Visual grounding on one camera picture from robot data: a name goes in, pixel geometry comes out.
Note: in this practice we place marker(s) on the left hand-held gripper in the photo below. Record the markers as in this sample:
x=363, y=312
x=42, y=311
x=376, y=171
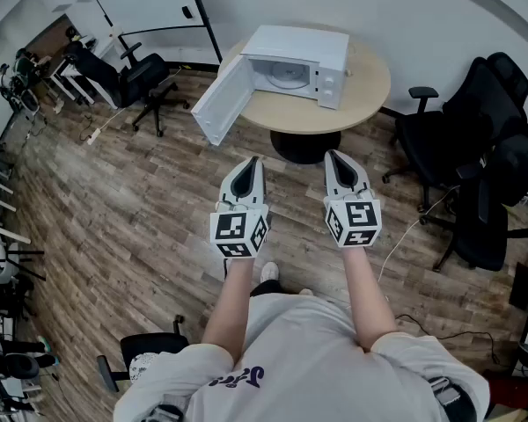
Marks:
x=237, y=231

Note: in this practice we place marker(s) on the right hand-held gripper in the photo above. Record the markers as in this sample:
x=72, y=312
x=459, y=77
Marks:
x=354, y=222

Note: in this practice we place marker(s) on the person's right forearm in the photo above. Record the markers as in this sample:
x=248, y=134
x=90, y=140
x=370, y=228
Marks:
x=369, y=301

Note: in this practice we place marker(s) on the person's left forearm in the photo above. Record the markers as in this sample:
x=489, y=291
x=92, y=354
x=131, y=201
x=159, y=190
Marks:
x=233, y=306

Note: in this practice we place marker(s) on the round wooden table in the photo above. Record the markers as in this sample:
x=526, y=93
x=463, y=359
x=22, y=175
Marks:
x=290, y=112

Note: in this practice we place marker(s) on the person's left white shoe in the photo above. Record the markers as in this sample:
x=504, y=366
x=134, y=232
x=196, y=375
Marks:
x=269, y=271

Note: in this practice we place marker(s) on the person's white shoe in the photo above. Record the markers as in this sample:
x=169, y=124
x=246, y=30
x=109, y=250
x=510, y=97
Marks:
x=305, y=292
x=269, y=271

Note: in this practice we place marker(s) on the person's black trousers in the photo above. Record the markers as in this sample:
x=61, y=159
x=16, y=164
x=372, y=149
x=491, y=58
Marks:
x=266, y=286

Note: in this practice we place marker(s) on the person's right white shoe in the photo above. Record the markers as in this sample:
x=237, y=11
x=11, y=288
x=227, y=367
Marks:
x=305, y=292

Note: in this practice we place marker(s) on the black office chair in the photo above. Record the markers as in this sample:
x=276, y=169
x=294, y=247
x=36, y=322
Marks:
x=149, y=343
x=143, y=73
x=466, y=117
x=488, y=231

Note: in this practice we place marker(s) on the white microwave oven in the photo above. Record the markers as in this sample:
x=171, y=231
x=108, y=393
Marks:
x=299, y=42

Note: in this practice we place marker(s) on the white power strip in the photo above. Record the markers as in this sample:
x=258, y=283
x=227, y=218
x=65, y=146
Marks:
x=93, y=136

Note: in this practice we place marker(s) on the black whiteboard eraser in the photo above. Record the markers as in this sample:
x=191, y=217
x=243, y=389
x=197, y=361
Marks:
x=187, y=12

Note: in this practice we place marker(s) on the person's white printed t-shirt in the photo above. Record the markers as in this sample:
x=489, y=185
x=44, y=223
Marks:
x=312, y=358

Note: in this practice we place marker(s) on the white box with red dot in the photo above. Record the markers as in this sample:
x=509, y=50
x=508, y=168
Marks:
x=115, y=31

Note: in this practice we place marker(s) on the white spotted cushion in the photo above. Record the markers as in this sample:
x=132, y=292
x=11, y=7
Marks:
x=143, y=365

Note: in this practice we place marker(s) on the black flat panel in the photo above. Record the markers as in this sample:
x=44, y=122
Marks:
x=523, y=285

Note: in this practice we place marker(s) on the black tripod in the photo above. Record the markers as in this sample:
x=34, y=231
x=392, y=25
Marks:
x=26, y=264

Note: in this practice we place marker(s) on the grey waist belt buckle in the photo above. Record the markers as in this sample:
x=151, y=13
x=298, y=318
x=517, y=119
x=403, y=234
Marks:
x=446, y=394

